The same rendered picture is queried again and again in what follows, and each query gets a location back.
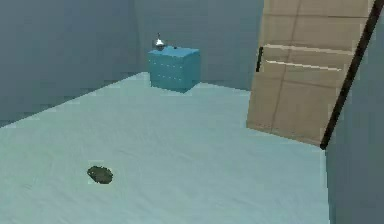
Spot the blue chest of drawers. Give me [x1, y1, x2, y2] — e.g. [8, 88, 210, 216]
[147, 45, 202, 94]

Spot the silver table lamp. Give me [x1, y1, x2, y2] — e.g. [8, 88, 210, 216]
[152, 32, 167, 52]

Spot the dark green lump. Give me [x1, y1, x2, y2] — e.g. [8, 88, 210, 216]
[86, 165, 114, 185]

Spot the tan wooden room door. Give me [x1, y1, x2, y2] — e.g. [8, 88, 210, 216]
[246, 0, 384, 150]

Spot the black door handle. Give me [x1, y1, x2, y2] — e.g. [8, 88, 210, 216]
[255, 46, 264, 73]

